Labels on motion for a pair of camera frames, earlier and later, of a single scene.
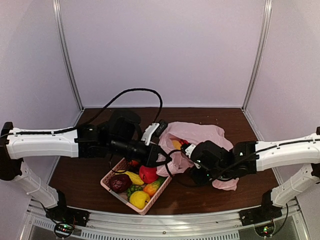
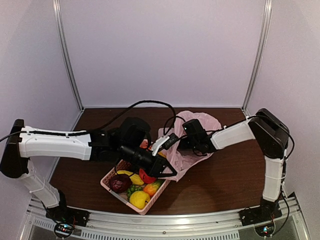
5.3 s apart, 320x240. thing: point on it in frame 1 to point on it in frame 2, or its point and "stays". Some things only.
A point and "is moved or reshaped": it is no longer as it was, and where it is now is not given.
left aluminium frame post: [64, 53] stays
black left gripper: [151, 158] to [156, 167]
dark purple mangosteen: [120, 183] stays
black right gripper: [199, 180] to [182, 144]
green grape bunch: [132, 189] stays
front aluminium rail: [292, 225] stays
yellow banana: [135, 179] stays
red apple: [147, 174] stays
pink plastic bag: [171, 160] is moved or reshaped
